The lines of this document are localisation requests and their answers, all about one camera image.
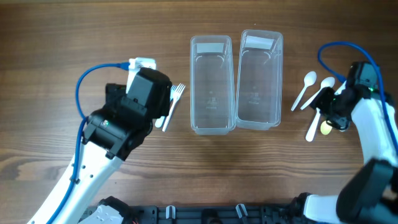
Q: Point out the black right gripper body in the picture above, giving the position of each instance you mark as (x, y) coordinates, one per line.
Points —
(328, 104)

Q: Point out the yellow plastic spoon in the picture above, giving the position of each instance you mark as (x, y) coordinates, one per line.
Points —
(325, 128)

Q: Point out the white spoon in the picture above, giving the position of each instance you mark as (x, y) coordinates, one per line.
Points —
(327, 82)
(309, 80)
(313, 127)

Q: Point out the clear plastic container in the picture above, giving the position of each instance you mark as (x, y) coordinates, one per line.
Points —
(259, 87)
(212, 102)

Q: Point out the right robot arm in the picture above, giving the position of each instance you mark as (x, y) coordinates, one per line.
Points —
(361, 101)

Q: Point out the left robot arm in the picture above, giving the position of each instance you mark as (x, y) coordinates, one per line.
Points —
(105, 140)

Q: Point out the white long plastic fork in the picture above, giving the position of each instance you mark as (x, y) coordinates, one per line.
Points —
(175, 98)

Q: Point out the light blue plastic fork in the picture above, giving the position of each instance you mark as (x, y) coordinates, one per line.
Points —
(159, 122)

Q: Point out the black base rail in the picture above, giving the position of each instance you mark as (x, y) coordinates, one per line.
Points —
(118, 212)

